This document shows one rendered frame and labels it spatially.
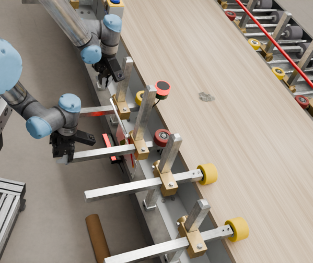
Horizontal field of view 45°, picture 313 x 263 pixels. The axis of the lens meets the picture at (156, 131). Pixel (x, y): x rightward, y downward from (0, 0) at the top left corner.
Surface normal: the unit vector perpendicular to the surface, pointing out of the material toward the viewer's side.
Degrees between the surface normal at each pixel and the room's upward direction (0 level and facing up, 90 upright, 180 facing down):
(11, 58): 86
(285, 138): 0
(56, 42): 0
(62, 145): 2
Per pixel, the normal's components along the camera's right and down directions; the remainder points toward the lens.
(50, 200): 0.22, -0.66
